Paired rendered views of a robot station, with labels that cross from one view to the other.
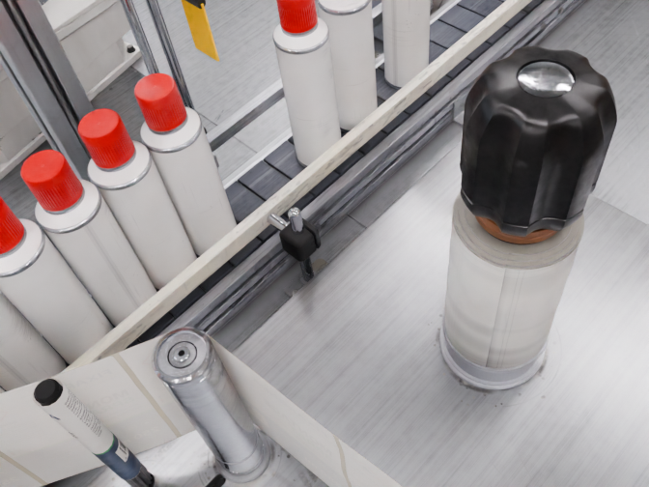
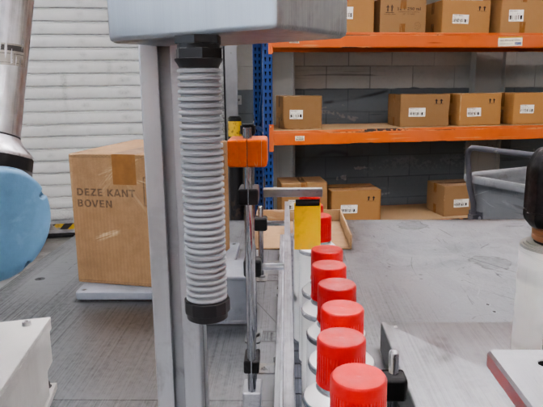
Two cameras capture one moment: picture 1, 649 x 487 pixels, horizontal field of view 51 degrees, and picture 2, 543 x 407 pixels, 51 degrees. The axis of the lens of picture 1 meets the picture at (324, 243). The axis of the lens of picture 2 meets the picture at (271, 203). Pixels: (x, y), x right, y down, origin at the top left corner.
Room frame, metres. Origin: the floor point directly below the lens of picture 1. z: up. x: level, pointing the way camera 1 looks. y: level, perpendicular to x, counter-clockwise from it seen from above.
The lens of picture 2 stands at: (0.11, 0.58, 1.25)
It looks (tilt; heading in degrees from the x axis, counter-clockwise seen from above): 12 degrees down; 309
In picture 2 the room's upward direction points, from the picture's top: 1 degrees counter-clockwise
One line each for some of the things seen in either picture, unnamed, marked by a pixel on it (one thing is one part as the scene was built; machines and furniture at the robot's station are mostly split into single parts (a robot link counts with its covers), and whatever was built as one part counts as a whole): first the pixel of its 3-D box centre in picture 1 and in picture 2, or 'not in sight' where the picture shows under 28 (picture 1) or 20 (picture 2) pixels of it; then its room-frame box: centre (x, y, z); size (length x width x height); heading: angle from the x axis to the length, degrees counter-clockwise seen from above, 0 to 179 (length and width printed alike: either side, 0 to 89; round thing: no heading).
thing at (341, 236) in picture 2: not in sight; (300, 228); (1.05, -0.68, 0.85); 0.30 x 0.26 x 0.04; 128
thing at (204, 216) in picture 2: not in sight; (203, 183); (0.41, 0.29, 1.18); 0.04 x 0.04 x 0.21
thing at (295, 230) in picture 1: (302, 247); (392, 396); (0.39, 0.02, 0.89); 0.03 x 0.03 x 0.12; 38
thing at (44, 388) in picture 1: (102, 444); not in sight; (0.19, 0.18, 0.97); 0.02 x 0.02 x 0.19
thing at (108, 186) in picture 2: not in sight; (157, 206); (1.10, -0.22, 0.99); 0.30 x 0.24 x 0.27; 116
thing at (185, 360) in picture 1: (217, 412); not in sight; (0.20, 0.10, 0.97); 0.05 x 0.05 x 0.19
